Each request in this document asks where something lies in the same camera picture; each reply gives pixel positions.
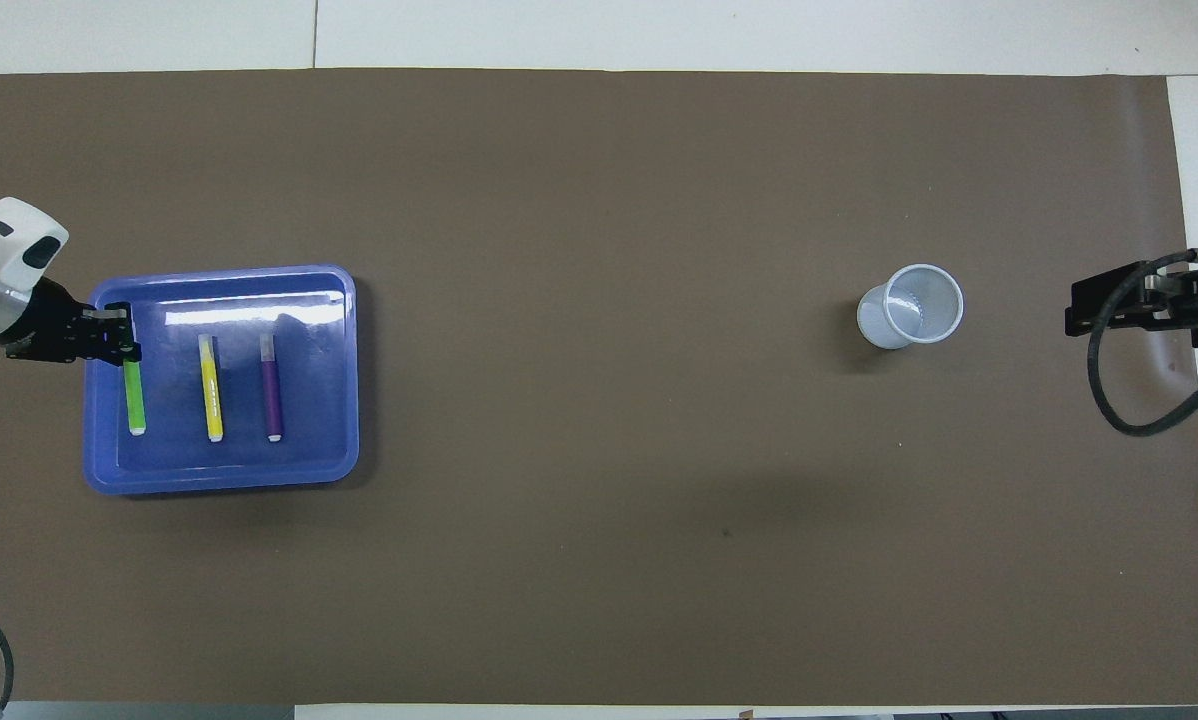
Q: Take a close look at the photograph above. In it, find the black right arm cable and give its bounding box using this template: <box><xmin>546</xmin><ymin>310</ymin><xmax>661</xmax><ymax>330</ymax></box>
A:
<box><xmin>1087</xmin><ymin>250</ymin><xmax>1198</xmax><ymax>437</ymax></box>

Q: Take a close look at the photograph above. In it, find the translucent plastic cup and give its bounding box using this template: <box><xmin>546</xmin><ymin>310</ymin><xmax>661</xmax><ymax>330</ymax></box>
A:
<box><xmin>856</xmin><ymin>264</ymin><xmax>965</xmax><ymax>350</ymax></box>

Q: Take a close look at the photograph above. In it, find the brown table mat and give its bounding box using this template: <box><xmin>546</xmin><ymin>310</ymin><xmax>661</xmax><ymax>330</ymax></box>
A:
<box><xmin>0</xmin><ymin>68</ymin><xmax>1198</xmax><ymax>706</ymax></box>

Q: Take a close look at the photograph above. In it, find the purple highlighter pen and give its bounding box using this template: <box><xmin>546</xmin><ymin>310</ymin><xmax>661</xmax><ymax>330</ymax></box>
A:
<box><xmin>260</xmin><ymin>334</ymin><xmax>284</xmax><ymax>443</ymax></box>

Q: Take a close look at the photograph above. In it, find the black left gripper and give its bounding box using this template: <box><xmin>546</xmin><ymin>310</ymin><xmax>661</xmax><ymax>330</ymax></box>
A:
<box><xmin>9</xmin><ymin>278</ymin><xmax>143</xmax><ymax>364</ymax></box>

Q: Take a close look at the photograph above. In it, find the yellow highlighter pen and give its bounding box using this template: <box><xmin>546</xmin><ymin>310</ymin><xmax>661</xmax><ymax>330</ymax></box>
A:
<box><xmin>198</xmin><ymin>334</ymin><xmax>226</xmax><ymax>443</ymax></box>

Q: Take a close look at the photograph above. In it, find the blue plastic tray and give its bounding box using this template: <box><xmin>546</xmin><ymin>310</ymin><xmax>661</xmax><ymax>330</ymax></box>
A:
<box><xmin>82</xmin><ymin>264</ymin><xmax>361</xmax><ymax>497</ymax></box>

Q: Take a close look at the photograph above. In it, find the green highlighter pen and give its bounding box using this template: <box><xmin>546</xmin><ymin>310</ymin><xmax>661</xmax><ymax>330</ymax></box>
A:
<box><xmin>124</xmin><ymin>358</ymin><xmax>147</xmax><ymax>436</ymax></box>

